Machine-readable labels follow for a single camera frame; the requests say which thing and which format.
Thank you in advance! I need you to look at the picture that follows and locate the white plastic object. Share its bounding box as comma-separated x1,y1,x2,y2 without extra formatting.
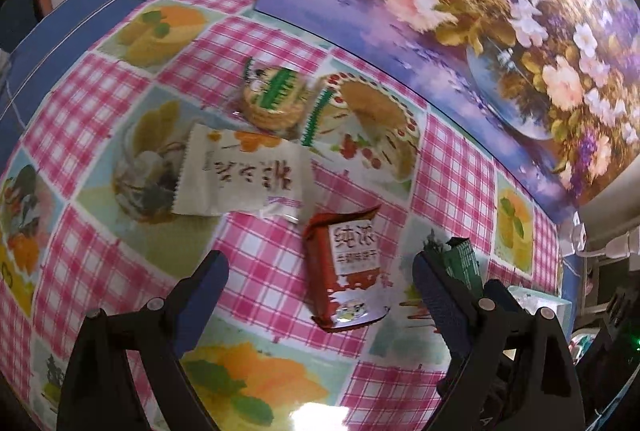
560,208,588,257

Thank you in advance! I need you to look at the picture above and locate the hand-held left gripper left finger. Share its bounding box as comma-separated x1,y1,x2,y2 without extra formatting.
56,250,231,431

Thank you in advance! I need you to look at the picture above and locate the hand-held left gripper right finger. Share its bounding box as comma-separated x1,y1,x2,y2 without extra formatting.
412,251,586,431

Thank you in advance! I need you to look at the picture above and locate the white snack packet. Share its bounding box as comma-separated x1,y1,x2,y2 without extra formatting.
171,124,315,224

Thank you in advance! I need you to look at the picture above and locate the clear round biscuit packet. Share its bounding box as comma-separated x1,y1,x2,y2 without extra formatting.
227,56,333,147

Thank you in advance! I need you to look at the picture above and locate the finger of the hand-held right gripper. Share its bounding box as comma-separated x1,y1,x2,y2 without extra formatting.
485,280,531,319

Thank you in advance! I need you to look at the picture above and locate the flower painting poster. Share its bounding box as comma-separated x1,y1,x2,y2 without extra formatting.
255,0,640,222

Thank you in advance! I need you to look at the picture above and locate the pink checked printed tablecloth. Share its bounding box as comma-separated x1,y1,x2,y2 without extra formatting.
0,0,583,431

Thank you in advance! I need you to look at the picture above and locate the white tray with teal rim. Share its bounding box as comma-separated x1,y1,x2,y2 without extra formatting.
507,286,573,352

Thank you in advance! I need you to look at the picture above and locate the red and white biscuit packet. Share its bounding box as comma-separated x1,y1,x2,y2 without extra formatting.
302,206,391,329

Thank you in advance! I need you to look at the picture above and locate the dark green snack packet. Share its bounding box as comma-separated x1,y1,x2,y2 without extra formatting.
440,237,485,299

